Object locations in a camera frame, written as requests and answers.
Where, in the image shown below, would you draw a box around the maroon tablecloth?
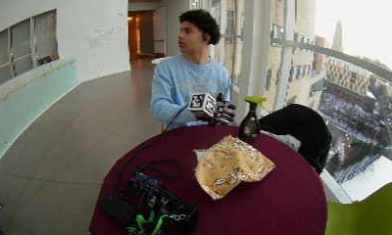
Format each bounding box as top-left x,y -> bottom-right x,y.
89,123 -> 330,235

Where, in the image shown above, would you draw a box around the black electronics box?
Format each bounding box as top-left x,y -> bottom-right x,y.
122,172 -> 200,235

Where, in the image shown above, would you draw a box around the black power bank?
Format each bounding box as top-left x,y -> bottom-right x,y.
99,194 -> 139,227

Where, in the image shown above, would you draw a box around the white round table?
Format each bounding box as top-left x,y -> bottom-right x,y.
151,56 -> 174,66

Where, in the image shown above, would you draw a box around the the person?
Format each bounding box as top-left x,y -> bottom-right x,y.
150,8 -> 234,131

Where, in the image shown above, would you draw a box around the green straps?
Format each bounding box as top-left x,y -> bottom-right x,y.
125,204 -> 187,235

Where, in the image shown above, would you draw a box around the white railing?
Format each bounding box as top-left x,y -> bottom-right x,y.
230,38 -> 392,91

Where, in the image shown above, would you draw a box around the dark spray bottle green trigger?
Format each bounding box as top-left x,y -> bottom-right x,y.
238,95 -> 268,140

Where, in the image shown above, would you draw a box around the green chair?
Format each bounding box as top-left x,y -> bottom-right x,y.
324,181 -> 392,235

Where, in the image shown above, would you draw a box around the black jacket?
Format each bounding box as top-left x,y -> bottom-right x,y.
259,103 -> 334,175

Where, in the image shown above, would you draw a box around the white marker cube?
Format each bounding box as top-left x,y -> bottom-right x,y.
187,92 -> 219,118

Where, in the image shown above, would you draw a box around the wooden handrail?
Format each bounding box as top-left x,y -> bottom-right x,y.
0,59 -> 78,112

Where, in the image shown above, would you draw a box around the yellow floral cloth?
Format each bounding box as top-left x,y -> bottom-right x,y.
194,134 -> 278,201

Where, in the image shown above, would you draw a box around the black cable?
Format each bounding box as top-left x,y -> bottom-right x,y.
114,103 -> 191,194

